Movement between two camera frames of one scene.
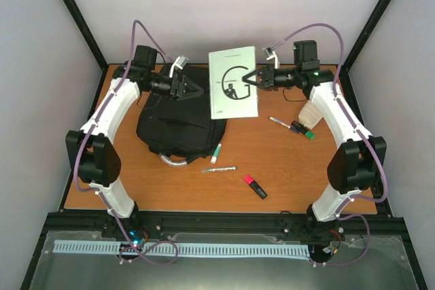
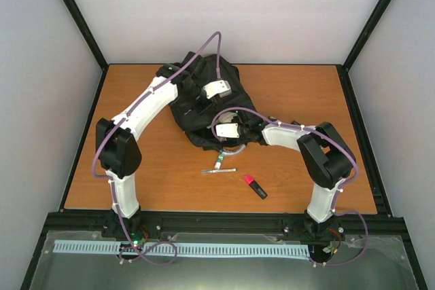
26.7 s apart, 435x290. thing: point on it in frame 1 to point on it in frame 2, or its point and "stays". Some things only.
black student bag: (181, 128) to (196, 115)
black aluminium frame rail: (375, 223) stays
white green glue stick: (213, 159) to (219, 159)
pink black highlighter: (249, 179) stays
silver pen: (219, 169) stays
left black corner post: (81, 21) stays
